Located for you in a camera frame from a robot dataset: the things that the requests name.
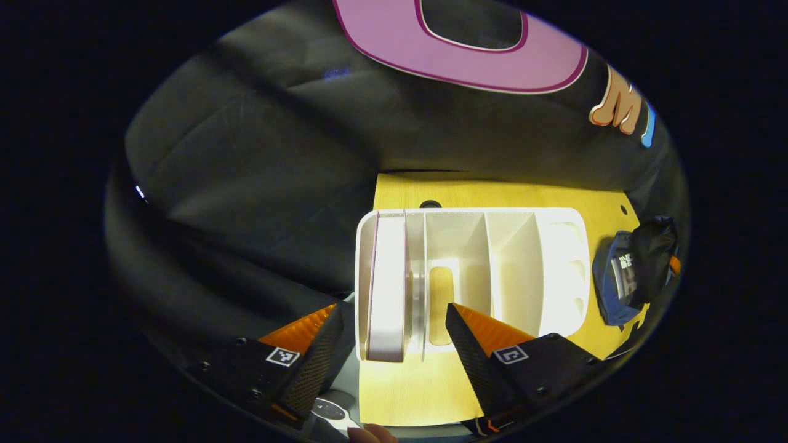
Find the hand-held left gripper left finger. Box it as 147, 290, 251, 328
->
185, 303, 345, 429

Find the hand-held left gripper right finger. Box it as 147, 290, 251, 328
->
444, 303, 607, 434

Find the blue schoolbag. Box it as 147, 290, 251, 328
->
592, 215, 681, 327

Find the pink cover book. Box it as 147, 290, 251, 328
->
367, 212, 408, 362

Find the white bookshelf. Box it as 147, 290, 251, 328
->
355, 207, 592, 362

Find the grey rounded object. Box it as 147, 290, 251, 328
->
310, 397, 364, 431

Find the black backdrop cloth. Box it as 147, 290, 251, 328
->
105, 0, 690, 370

